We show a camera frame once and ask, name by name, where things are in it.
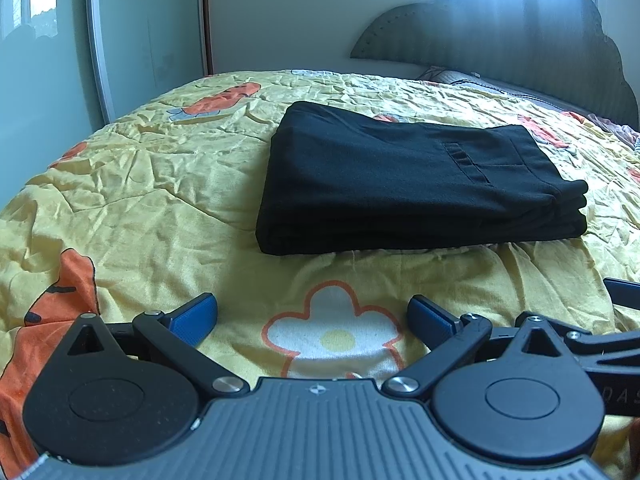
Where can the dark padded headboard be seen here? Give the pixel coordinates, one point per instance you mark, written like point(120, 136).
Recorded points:
point(500, 30)

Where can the patterned pillow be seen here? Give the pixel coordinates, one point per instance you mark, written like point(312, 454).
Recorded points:
point(480, 82)

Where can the black pants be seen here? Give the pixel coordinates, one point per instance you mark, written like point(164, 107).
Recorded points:
point(390, 185)

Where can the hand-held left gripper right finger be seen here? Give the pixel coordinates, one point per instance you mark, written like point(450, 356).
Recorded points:
point(427, 317)

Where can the grey glossy wardrobe door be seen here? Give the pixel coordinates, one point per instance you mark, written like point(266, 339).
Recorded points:
point(45, 60)
point(150, 35)

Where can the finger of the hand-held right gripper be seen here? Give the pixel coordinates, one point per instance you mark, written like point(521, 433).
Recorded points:
point(622, 294)
point(610, 352)

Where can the yellow floral blanket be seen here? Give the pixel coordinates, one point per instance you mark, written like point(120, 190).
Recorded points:
point(150, 200)

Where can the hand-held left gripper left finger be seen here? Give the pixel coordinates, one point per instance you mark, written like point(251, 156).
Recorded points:
point(195, 317)

